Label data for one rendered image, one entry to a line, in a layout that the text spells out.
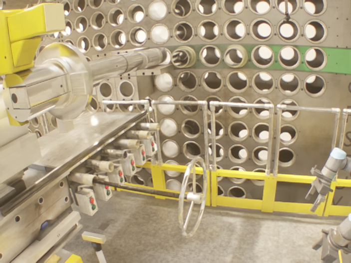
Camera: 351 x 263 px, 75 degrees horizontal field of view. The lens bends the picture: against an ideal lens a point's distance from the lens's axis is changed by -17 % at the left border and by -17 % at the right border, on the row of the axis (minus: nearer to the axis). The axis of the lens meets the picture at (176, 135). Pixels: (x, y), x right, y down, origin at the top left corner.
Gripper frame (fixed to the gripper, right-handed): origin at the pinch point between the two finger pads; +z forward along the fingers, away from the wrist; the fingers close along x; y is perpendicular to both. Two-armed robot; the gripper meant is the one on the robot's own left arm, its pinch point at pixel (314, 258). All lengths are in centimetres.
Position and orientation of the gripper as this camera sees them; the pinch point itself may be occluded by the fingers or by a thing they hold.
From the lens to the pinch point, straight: 118.6
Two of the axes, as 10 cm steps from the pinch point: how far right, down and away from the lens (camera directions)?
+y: -8.6, -4.5, 2.5
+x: -4.6, 4.7, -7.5
